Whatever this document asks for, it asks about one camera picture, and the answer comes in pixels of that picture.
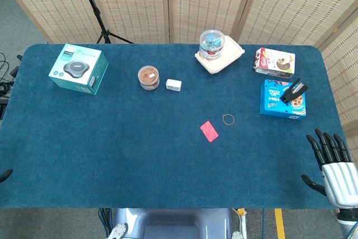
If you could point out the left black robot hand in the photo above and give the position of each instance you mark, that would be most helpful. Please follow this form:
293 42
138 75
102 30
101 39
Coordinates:
5 175

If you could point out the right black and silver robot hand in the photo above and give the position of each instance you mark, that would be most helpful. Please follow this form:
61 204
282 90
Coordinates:
338 180

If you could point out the black clip tool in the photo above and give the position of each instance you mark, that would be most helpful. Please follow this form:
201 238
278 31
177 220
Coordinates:
293 90

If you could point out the blue cookie box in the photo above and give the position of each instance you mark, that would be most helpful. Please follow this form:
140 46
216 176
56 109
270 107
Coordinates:
272 102

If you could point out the teal speaker product box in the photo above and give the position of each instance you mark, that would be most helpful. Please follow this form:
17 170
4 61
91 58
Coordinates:
75 68

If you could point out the tan rubber band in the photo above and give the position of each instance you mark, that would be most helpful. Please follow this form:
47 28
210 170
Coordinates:
223 117

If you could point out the white and red snack box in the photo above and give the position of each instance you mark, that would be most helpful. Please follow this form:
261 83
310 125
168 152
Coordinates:
275 61

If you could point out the blue felt table cover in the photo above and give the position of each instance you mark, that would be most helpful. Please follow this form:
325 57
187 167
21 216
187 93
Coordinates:
140 144

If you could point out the beige lidded food container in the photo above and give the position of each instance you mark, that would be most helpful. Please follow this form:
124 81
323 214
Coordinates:
226 58

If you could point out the grey-blue robot torso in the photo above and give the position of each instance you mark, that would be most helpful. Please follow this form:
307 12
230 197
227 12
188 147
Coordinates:
173 222

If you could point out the clear jar of rubber bands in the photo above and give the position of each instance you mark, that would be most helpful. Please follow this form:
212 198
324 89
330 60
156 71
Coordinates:
148 76

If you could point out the clear jar of binder clips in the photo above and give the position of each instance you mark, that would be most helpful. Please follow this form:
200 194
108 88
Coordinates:
212 44

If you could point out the black tripod stand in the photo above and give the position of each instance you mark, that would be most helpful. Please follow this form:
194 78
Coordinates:
96 12

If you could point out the small white box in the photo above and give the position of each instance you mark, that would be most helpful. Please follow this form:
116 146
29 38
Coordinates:
173 85

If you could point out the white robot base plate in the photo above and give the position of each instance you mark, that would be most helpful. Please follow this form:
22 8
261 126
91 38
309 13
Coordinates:
237 235
118 230

